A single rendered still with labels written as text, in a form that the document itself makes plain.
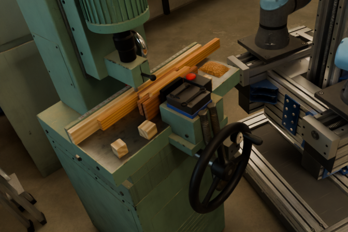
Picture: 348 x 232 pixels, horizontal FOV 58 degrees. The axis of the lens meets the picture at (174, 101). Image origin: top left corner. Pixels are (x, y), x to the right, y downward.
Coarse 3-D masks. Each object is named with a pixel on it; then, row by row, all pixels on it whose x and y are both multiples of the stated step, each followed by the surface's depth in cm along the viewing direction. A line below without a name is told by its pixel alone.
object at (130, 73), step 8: (104, 56) 99; (112, 56) 99; (112, 64) 97; (120, 64) 94; (128, 64) 94; (136, 64) 93; (144, 64) 95; (112, 72) 100; (120, 72) 97; (128, 72) 93; (136, 72) 93; (144, 72) 96; (120, 80) 99; (128, 80) 96; (136, 80) 94; (144, 80) 97
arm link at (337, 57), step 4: (344, 40) 73; (340, 44) 73; (344, 44) 73; (340, 48) 73; (344, 48) 72; (336, 52) 74; (340, 52) 73; (344, 52) 72; (336, 56) 74; (340, 56) 73; (344, 56) 72; (336, 60) 74; (340, 60) 73; (344, 60) 73; (336, 64) 75; (340, 64) 74; (344, 64) 73; (344, 68) 74
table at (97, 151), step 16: (224, 64) 118; (224, 80) 110; (160, 112) 101; (112, 128) 98; (128, 128) 97; (160, 128) 95; (80, 144) 94; (96, 144) 93; (128, 144) 91; (144, 144) 91; (160, 144) 95; (176, 144) 95; (192, 144) 92; (96, 160) 88; (112, 160) 87; (128, 160) 87; (144, 160) 92; (112, 176) 84; (128, 176) 89
